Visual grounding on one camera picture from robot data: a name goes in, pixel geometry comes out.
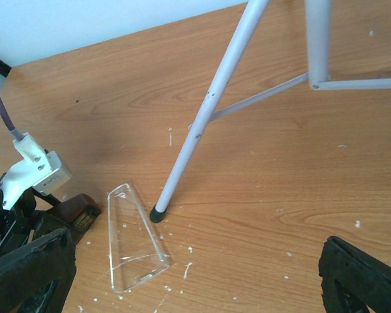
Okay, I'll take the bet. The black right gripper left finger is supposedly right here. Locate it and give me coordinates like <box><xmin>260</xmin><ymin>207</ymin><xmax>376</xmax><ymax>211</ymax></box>
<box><xmin>0</xmin><ymin>228</ymin><xmax>76</xmax><ymax>312</ymax></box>

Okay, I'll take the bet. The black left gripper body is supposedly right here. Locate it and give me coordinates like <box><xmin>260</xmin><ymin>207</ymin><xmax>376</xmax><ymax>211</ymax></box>
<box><xmin>0</xmin><ymin>179</ymin><xmax>61</xmax><ymax>257</ymax></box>

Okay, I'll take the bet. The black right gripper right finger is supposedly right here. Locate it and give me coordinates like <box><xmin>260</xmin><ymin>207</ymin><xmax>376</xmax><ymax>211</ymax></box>
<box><xmin>319</xmin><ymin>236</ymin><xmax>391</xmax><ymax>312</ymax></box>

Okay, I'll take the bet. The brown wooden metronome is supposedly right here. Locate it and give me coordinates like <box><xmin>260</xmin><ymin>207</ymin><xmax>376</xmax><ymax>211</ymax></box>
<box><xmin>34</xmin><ymin>194</ymin><xmax>101</xmax><ymax>245</ymax></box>

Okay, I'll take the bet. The clear acrylic metronome cover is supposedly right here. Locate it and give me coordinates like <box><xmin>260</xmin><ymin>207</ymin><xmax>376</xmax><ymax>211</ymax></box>
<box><xmin>107</xmin><ymin>183</ymin><xmax>170</xmax><ymax>293</ymax></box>

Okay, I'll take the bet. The white tripod music stand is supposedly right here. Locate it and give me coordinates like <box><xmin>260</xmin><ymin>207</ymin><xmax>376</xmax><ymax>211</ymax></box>
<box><xmin>149</xmin><ymin>1</ymin><xmax>391</xmax><ymax>223</ymax></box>

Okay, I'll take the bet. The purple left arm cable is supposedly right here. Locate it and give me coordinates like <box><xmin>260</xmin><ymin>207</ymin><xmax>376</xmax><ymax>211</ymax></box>
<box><xmin>0</xmin><ymin>76</ymin><xmax>23</xmax><ymax>141</ymax></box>

